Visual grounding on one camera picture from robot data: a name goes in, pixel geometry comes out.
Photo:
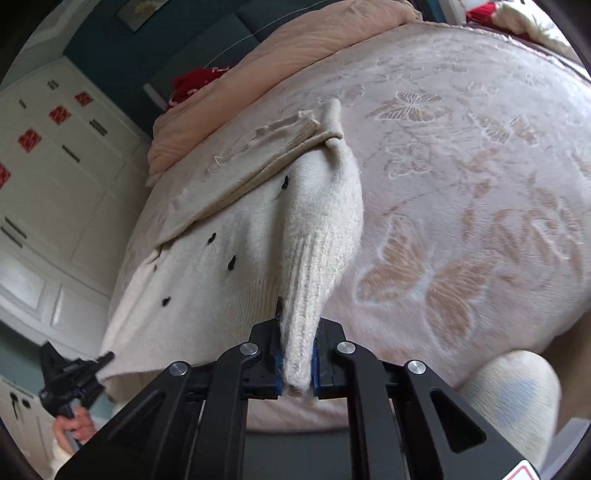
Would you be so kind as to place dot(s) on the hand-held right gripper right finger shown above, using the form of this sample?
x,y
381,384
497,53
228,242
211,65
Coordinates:
x,y
316,372

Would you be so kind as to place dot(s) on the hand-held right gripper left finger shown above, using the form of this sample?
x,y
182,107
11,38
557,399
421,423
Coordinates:
x,y
276,374

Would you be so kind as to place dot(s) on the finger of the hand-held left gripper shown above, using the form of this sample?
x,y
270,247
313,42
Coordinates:
x,y
104,360

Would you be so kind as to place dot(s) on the cream knit cardigan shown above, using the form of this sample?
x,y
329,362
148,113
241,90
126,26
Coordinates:
x,y
258,258

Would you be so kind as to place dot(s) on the person's left hand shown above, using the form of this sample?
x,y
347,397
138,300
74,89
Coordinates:
x,y
79,424

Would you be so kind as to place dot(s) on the white wardrobe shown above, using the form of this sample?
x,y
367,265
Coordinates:
x,y
55,207

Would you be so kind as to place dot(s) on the red paper decoration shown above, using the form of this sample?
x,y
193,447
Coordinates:
x,y
84,98
60,114
3,175
29,140

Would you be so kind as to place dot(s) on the pink butterfly bedspread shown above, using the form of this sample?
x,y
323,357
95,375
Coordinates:
x,y
461,184

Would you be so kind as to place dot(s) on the red cloth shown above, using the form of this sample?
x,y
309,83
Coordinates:
x,y
194,85

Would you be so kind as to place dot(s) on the peach quilt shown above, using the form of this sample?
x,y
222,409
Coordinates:
x,y
258,74

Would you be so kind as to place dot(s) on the teal headboard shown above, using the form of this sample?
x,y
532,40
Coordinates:
x,y
138,55

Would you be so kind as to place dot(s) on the red and white blanket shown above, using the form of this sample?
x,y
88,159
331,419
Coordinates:
x,y
517,18

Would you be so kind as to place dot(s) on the framed wall picture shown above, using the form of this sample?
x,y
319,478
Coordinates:
x,y
141,11

